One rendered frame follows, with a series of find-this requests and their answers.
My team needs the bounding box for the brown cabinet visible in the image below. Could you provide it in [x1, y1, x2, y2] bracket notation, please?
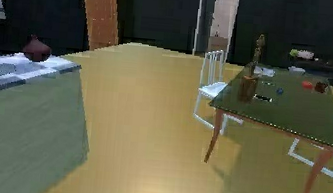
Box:
[208, 31, 230, 54]

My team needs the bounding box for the white cloth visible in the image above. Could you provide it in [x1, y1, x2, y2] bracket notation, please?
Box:
[254, 65, 276, 78]

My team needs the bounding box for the orange wooden door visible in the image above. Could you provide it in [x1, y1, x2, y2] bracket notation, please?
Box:
[75, 0, 123, 54]

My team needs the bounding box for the glass top dining table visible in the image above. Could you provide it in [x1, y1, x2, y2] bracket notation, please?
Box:
[200, 59, 333, 193]

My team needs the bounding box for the dark red round vase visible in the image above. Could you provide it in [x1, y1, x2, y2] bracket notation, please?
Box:
[21, 34, 53, 64]

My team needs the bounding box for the red apple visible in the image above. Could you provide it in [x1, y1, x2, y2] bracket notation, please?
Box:
[301, 80, 314, 91]

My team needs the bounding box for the green kitchen counter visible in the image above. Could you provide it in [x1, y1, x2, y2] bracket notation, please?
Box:
[0, 50, 98, 193]

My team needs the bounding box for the green and pink item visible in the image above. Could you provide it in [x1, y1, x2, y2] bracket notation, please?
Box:
[288, 48, 315, 61]

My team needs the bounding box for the dark red bowl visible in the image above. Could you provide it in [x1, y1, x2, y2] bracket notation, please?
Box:
[313, 80, 329, 95]

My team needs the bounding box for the white door frame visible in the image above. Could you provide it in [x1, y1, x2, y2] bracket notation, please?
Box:
[191, 0, 221, 59]

